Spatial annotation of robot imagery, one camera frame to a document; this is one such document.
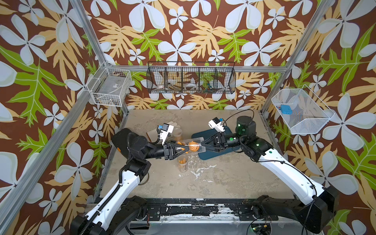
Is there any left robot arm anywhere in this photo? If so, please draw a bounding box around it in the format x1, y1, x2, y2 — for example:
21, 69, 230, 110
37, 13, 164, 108
70, 132, 201, 235

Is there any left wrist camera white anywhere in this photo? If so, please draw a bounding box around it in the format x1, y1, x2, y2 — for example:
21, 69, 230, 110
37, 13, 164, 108
157, 123, 174, 145

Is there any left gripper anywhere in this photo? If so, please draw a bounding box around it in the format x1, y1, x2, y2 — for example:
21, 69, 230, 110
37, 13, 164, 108
142, 139, 186, 162

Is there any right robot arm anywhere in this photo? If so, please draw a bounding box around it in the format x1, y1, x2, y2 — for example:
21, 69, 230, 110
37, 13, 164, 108
202, 116, 339, 234

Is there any clear cookie jar front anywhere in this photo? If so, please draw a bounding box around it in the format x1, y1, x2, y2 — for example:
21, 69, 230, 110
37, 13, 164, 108
177, 156, 189, 172

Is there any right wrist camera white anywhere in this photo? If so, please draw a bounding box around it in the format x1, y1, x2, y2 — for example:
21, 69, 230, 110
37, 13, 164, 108
208, 117, 225, 133

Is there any black hard case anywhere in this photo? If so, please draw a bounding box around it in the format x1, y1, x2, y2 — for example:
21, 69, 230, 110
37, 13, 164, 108
112, 128, 138, 158

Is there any black wire basket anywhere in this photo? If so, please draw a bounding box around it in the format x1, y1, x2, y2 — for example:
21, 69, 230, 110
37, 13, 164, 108
146, 61, 237, 94

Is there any teal plastic tray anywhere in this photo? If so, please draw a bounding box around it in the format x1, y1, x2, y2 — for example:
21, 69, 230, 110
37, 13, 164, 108
191, 125, 241, 161

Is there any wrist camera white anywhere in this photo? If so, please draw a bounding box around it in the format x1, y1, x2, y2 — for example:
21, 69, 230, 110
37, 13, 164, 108
157, 123, 174, 145
208, 117, 225, 133

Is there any white wire basket left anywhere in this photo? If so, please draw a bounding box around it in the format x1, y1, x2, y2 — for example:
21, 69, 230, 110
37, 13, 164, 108
88, 63, 132, 107

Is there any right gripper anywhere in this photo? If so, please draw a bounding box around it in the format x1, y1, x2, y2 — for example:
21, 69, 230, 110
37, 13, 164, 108
202, 134, 248, 154

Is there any white work glove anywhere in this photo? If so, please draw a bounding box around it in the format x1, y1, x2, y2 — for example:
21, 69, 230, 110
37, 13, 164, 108
146, 121, 181, 144

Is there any white mesh basket right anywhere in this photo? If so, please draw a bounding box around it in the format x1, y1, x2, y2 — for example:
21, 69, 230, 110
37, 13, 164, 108
271, 85, 334, 135

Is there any clear cookie jar back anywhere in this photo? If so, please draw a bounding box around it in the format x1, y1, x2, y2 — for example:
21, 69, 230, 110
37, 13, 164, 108
172, 128, 183, 142

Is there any blue object in basket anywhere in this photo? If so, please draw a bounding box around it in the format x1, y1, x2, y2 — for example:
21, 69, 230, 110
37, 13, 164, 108
279, 105, 293, 115

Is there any clear cookie jar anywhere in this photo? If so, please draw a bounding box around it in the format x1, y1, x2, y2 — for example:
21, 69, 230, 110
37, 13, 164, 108
181, 137, 206, 153
172, 128, 183, 142
177, 156, 189, 172

